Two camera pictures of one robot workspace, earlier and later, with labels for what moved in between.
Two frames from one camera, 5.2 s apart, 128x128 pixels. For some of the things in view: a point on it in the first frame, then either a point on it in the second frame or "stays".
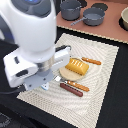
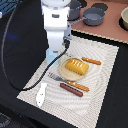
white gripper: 20,71 to 56,36
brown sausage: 71,89 stays
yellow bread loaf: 78,66 stays
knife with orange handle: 71,83 stays
